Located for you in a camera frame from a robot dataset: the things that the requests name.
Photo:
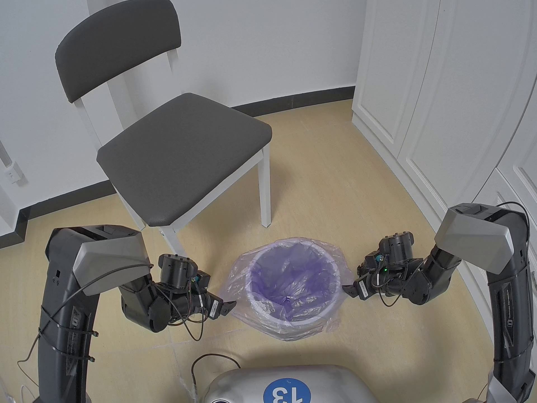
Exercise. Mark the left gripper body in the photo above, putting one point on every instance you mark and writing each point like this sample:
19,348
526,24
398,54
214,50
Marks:
197,304

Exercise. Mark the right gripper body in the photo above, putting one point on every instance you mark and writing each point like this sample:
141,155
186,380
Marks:
386,281

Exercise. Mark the purple plastic bag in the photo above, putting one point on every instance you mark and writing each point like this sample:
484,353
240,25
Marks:
293,283

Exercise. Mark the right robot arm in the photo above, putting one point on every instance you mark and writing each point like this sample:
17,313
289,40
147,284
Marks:
474,237

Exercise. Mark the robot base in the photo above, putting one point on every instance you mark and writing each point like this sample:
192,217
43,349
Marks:
335,384

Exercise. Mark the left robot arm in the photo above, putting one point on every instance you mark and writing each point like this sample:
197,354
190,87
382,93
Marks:
105,254

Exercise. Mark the white trash bin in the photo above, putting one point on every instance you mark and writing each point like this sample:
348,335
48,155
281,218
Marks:
293,332

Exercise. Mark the white wardrobe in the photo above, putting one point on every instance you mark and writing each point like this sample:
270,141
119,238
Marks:
419,99

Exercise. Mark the grey and white chair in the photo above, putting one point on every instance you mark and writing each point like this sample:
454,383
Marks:
117,32

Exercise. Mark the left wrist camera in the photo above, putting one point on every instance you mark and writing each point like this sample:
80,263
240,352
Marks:
203,281

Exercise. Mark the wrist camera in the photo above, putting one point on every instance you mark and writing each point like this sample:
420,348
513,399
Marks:
203,281
373,260

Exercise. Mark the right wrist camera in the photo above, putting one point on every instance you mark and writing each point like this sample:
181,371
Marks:
373,260

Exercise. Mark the white wall socket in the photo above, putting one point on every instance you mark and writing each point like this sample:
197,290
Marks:
14,174

